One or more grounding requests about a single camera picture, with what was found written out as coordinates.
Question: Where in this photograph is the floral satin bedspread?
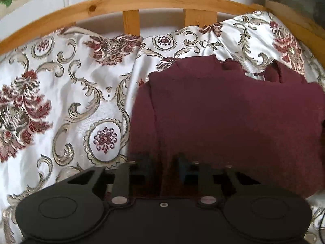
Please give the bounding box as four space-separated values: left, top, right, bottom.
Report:
0 10 325 244

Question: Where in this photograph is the maroon sweater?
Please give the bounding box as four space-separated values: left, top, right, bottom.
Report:
128 54 325 199

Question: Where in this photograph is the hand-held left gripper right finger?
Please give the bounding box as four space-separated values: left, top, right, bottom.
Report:
173 154 262 206

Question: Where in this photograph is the wooden bed headboard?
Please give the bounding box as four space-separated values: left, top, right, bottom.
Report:
0 0 325 71

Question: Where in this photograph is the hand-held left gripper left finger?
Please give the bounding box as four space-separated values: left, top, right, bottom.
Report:
57 154 153 206

